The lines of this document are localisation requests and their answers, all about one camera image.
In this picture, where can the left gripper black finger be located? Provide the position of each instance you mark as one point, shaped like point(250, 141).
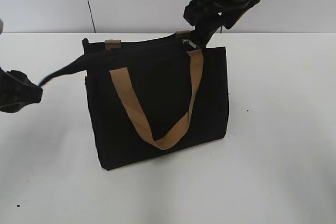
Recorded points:
point(17, 91)

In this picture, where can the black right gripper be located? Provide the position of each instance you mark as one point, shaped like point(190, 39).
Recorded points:
point(209, 15)

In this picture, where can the silver zipper pull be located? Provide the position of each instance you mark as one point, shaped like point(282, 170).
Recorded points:
point(190, 43)

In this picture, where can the black tote bag tan handles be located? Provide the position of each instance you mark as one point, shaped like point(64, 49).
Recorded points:
point(150, 98)

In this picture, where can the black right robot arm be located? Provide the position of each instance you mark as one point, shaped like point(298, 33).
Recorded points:
point(207, 16)

